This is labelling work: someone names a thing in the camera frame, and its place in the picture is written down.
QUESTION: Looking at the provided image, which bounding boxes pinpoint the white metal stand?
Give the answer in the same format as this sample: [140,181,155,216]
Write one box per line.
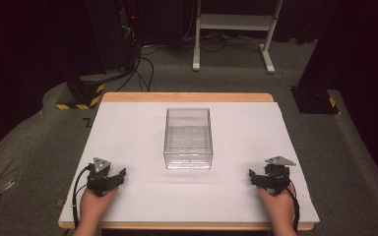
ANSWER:
[192,0,285,75]

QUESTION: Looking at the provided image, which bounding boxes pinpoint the white table mat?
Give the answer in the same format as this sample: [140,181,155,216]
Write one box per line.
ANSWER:
[59,100,321,224]

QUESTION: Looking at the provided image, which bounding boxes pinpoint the black floor cables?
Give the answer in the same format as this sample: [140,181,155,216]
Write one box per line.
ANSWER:
[115,42,156,93]

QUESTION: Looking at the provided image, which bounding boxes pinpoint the clear plastic box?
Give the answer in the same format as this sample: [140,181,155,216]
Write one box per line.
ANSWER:
[162,107,215,170]

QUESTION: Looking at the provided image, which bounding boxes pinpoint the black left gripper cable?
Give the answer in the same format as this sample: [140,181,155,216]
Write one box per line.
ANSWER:
[71,164,94,229]

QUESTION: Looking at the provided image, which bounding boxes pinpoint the wooden table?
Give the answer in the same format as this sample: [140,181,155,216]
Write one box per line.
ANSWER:
[57,91,321,232]

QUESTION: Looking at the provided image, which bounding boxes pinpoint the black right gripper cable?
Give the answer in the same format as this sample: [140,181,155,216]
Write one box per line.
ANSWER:
[284,181,301,234]

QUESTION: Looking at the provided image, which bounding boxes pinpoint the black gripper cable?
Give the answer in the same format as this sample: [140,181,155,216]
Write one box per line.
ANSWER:
[284,181,301,234]
[71,164,94,229]

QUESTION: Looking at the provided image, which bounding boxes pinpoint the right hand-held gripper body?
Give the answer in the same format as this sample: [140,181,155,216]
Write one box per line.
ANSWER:
[264,155,297,197]

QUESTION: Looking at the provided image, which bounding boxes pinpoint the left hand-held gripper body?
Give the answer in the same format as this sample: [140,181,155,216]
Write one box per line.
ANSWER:
[86,157,113,198]

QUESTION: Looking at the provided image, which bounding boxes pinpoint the black stand with striped base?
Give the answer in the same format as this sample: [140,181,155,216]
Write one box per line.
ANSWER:
[55,0,140,111]

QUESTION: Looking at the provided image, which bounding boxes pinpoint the cables under white stand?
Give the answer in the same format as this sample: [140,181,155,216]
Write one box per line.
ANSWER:
[180,31,264,53]

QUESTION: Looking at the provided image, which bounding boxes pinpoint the black stand with dark base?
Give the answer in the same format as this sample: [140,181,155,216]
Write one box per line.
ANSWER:
[289,0,378,115]

